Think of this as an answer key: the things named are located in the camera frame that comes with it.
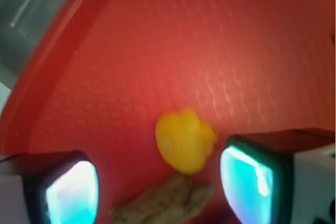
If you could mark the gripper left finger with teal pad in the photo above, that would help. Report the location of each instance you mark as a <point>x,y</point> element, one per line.
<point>55,187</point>

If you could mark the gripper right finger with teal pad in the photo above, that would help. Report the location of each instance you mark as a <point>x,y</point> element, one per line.
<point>280,177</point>

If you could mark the yellow rubber duck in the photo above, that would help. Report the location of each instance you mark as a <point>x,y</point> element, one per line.
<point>184,141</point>

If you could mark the brown wood bark piece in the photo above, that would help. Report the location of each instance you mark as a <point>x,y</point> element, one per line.
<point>177,200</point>

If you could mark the red plastic tray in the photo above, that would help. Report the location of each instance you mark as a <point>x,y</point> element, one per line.
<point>107,69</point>

